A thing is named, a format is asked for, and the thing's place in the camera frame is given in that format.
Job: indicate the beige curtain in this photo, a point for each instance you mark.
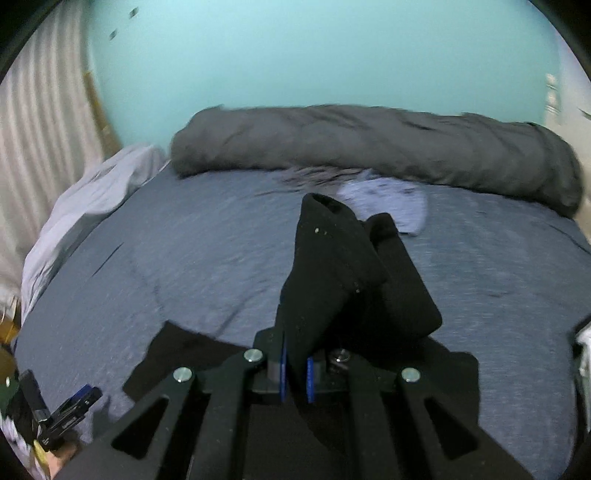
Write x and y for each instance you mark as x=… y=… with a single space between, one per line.
x=49 y=136

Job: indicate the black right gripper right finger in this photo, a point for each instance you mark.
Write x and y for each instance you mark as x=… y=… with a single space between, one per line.
x=402 y=425

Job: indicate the blue patterned bed sheet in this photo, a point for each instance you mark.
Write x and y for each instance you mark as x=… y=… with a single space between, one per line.
x=211 y=252

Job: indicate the black garment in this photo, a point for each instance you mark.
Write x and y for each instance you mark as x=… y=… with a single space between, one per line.
x=353 y=289

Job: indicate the small light blue cloth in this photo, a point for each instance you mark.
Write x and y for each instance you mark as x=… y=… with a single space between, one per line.
x=404 y=201

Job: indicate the light grey pillow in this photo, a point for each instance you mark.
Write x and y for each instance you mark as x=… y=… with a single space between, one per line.
x=80 y=209

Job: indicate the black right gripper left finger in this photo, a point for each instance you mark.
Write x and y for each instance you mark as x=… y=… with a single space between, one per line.
x=192 y=425

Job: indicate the dark grey rolled duvet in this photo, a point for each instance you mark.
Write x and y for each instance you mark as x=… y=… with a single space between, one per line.
x=515 y=159

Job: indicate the black and white cloth item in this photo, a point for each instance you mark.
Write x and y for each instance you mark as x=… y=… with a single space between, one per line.
x=581 y=348

